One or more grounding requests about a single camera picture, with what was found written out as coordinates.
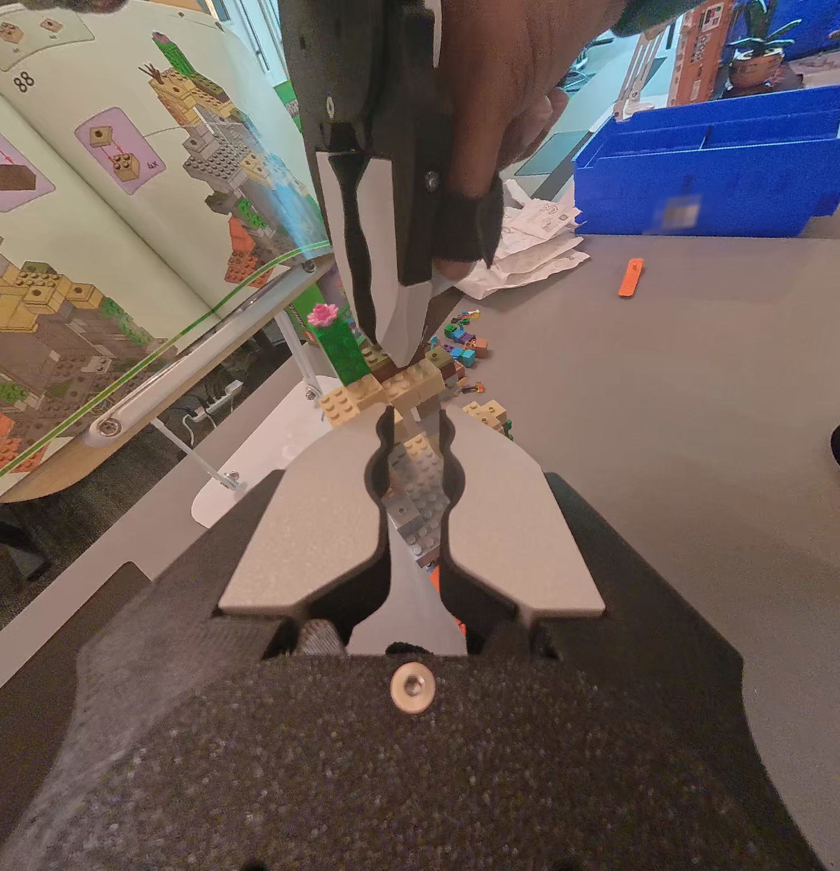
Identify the multicoloured toy brick model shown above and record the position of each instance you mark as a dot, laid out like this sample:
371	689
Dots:
406	388

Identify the orange blue toy figure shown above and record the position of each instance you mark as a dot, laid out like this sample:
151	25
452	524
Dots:
471	354

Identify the open building instruction booklet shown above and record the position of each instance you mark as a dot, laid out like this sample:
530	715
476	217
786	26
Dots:
120	204

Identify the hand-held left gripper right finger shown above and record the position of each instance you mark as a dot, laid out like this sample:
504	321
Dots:
522	531

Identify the grey desk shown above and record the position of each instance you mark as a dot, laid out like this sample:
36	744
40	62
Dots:
665	408

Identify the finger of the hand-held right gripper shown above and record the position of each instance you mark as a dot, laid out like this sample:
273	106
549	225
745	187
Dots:
335	204
410	320

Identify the blue plastic bin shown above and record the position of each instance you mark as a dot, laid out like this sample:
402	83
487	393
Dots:
719	163

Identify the potted plant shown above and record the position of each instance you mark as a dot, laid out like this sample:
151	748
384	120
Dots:
706	54

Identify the green toy box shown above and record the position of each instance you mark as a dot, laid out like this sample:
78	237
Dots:
299	316

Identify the person's right hand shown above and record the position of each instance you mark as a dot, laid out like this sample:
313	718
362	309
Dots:
515	68

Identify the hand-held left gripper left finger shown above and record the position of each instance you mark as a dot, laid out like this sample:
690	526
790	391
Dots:
304	531

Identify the small brown toy figure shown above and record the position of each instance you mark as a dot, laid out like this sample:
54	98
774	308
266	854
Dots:
473	388

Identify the white stand base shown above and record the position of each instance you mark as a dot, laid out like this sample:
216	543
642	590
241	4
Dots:
257	456

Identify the small tan green brick chunk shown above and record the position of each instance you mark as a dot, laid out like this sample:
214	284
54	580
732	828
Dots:
484	412

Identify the white power strip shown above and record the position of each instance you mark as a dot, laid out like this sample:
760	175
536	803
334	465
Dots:
219	401

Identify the orange brick separator tool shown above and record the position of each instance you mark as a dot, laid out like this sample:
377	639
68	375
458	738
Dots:
631	277

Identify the crumpled white paper bags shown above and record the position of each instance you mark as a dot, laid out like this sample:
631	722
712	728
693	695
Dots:
535	252

